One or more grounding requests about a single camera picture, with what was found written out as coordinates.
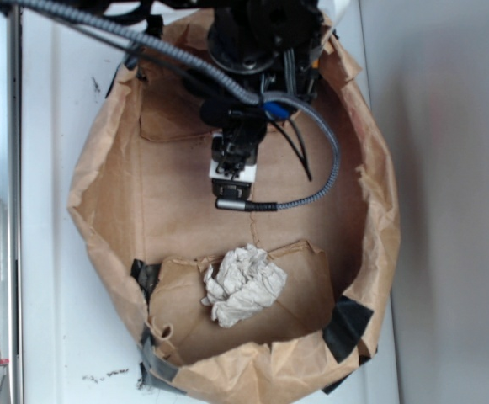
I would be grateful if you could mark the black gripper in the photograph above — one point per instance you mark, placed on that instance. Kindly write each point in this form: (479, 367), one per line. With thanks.
(236, 147)

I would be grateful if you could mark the dark green plastic pickle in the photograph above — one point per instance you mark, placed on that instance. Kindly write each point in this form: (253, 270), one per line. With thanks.
(217, 112)

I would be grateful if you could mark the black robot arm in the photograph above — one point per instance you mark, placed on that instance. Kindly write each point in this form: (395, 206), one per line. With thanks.
(265, 46)

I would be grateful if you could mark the crumpled white paper tissue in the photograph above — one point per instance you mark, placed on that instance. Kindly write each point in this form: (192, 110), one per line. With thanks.
(245, 283)

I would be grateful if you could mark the black tape upper left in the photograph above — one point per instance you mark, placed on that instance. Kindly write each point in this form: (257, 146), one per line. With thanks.
(134, 54)

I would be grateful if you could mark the black tape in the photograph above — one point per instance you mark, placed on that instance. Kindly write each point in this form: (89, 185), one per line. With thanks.
(155, 371)
(146, 276)
(134, 54)
(346, 327)

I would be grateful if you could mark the black tape lower left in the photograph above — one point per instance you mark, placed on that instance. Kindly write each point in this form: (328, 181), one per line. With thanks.
(146, 276)

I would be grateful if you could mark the brown paper bag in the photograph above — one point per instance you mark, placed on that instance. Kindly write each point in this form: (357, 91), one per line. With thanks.
(141, 190)

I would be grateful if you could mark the black tape lower right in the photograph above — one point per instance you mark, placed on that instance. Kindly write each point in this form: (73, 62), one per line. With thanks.
(346, 327)

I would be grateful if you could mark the black tape bottom left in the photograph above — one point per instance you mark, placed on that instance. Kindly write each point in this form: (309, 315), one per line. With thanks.
(155, 371)

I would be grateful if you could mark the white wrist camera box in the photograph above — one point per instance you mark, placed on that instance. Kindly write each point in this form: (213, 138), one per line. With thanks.
(232, 186)

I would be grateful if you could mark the aluminium frame rail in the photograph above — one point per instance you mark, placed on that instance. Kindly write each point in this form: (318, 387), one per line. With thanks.
(9, 202)

